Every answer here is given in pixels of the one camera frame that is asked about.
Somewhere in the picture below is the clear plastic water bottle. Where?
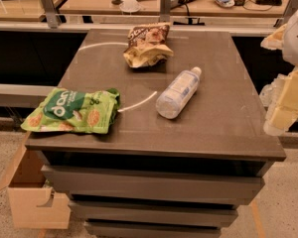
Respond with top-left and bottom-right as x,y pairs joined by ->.
156,66 -> 202,119

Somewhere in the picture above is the clear plastic cup lid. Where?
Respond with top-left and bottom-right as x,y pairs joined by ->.
119,0 -> 141,13

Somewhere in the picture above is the grey drawer cabinet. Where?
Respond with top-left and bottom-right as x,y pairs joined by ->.
27,30 -> 285,238

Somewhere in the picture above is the open cardboard box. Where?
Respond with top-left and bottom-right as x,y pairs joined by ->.
0,132 -> 71,229

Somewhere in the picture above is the green rice chip bag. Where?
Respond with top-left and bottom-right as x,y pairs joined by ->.
21,88 -> 120,134

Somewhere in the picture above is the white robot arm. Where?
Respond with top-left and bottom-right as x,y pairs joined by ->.
260,10 -> 298,136

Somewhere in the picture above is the brown chip bag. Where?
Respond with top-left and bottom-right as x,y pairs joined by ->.
123,23 -> 174,68

